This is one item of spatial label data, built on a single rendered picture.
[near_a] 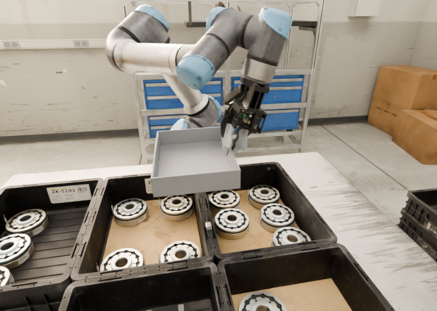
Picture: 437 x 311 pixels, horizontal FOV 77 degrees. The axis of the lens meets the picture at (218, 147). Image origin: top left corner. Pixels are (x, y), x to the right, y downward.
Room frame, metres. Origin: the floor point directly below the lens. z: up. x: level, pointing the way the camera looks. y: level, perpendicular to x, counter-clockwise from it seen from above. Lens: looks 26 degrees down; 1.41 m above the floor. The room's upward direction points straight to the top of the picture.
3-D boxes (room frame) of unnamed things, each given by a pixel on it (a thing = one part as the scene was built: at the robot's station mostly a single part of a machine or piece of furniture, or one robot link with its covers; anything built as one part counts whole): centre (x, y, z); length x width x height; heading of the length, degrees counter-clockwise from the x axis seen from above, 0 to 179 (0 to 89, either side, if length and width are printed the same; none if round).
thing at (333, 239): (0.66, -0.11, 0.92); 0.40 x 0.30 x 0.02; 11
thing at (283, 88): (2.64, -0.48, 0.60); 0.72 x 0.03 x 0.56; 99
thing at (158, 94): (2.51, 0.31, 0.60); 0.72 x 0.03 x 0.56; 99
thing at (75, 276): (0.60, 0.19, 0.92); 0.40 x 0.30 x 0.02; 11
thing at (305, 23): (2.84, -0.29, 1.32); 1.20 x 0.45 x 0.06; 99
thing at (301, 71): (2.60, -0.08, 0.91); 1.70 x 0.10 x 0.05; 99
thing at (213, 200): (0.75, -0.02, 0.86); 0.10 x 0.10 x 0.01
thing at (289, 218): (0.67, -0.18, 0.86); 0.10 x 0.10 x 0.01
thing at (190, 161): (0.66, 0.07, 1.07); 0.27 x 0.20 x 0.05; 8
